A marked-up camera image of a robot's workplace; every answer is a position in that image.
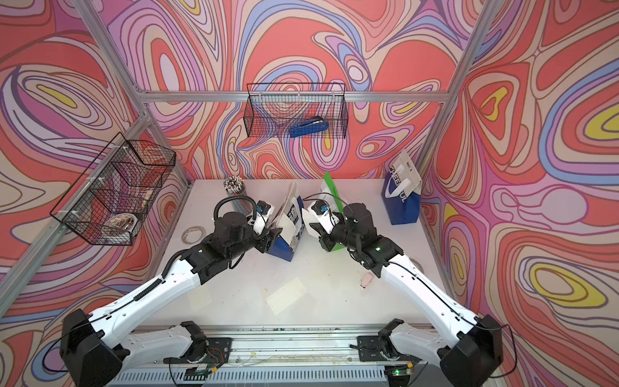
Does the blue white paper bag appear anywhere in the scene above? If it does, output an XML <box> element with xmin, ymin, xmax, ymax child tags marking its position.
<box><xmin>267</xmin><ymin>182</ymin><xmax>305</xmax><ymax>262</ymax></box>

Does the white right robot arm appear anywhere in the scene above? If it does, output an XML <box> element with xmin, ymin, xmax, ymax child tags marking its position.
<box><xmin>309</xmin><ymin>200</ymin><xmax>504</xmax><ymax>386</ymax></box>

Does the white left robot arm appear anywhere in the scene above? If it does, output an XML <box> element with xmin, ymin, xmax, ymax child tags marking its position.
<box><xmin>59</xmin><ymin>212</ymin><xmax>281</xmax><ymax>386</ymax></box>

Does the green white paper bag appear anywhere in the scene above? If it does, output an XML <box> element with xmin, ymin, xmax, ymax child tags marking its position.
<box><xmin>319</xmin><ymin>172</ymin><xmax>344</xmax><ymax>226</ymax></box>

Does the clear cup of pencils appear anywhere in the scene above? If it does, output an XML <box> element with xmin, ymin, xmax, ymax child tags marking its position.
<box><xmin>223</xmin><ymin>176</ymin><xmax>252</xmax><ymax>214</ymax></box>

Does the dark blue paper bag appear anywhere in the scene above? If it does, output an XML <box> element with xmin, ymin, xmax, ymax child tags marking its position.
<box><xmin>382</xmin><ymin>151</ymin><xmax>422</xmax><ymax>225</ymax></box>

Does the white tape roll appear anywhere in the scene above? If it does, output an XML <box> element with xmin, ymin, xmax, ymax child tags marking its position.
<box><xmin>409</xmin><ymin>258</ymin><xmax>425</xmax><ymax>273</ymax></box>

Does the tape roll in basket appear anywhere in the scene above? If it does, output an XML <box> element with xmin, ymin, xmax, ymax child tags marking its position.
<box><xmin>102</xmin><ymin>213</ymin><xmax>138</xmax><ymax>240</ymax></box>

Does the blue stapler in basket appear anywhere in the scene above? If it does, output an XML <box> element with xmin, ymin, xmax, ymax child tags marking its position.
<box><xmin>289</xmin><ymin>116</ymin><xmax>329</xmax><ymax>138</ymax></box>

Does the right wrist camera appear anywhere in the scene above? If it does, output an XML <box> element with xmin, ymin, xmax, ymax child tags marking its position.
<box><xmin>304</xmin><ymin>199</ymin><xmax>339</xmax><ymax>239</ymax></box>

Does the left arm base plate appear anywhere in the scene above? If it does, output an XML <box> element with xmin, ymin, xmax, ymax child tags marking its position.
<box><xmin>163</xmin><ymin>337</ymin><xmax>232</xmax><ymax>366</ymax></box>

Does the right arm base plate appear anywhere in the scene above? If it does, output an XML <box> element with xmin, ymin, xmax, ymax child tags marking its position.
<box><xmin>349</xmin><ymin>335</ymin><xmax>421</xmax><ymax>364</ymax></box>

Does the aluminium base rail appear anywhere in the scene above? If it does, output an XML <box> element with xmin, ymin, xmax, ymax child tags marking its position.
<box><xmin>111</xmin><ymin>324</ymin><xmax>451</xmax><ymax>386</ymax></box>

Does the black wire basket back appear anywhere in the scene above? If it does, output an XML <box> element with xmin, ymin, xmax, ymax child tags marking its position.
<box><xmin>243</xmin><ymin>82</ymin><xmax>349</xmax><ymax>140</ymax></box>

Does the black wire basket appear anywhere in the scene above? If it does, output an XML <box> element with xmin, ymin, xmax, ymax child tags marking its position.
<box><xmin>50</xmin><ymin>133</ymin><xmax>177</xmax><ymax>246</ymax></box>
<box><xmin>243</xmin><ymin>82</ymin><xmax>349</xmax><ymax>140</ymax></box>

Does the black wire basket left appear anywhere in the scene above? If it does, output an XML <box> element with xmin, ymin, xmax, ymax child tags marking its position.
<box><xmin>50</xmin><ymin>133</ymin><xmax>177</xmax><ymax>246</ymax></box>

